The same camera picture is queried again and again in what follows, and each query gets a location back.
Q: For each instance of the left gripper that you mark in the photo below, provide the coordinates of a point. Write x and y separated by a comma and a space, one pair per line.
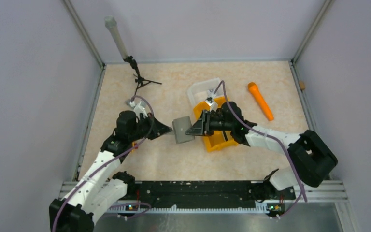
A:
158, 128

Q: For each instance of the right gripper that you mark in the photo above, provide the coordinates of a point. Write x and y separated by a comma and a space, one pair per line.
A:
197, 129

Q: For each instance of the grey leather card holder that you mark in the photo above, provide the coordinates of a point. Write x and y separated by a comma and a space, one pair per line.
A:
180, 126

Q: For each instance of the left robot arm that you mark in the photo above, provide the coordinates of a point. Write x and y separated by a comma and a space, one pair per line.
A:
81, 208

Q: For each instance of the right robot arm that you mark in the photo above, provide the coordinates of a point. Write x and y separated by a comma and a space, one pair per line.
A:
310, 159

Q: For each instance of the yellow plastic bin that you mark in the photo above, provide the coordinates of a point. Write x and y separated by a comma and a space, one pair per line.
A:
216, 141

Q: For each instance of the yellow toy brick car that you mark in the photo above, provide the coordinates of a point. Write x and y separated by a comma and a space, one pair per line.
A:
134, 146

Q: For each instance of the white plastic bin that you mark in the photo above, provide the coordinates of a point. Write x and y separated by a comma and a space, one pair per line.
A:
197, 92

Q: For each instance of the grey plastic bolt tool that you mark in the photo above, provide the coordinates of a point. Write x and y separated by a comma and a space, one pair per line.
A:
130, 103

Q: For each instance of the black mini tripod with tube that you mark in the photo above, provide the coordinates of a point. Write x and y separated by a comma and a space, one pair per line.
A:
111, 25

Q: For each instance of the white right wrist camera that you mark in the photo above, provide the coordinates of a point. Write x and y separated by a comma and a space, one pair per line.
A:
212, 104

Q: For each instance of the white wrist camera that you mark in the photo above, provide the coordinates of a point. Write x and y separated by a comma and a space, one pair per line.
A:
212, 104
140, 110

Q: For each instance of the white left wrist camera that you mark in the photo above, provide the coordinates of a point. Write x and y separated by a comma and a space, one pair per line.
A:
140, 110

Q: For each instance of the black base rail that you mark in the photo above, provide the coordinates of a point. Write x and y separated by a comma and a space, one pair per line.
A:
205, 194

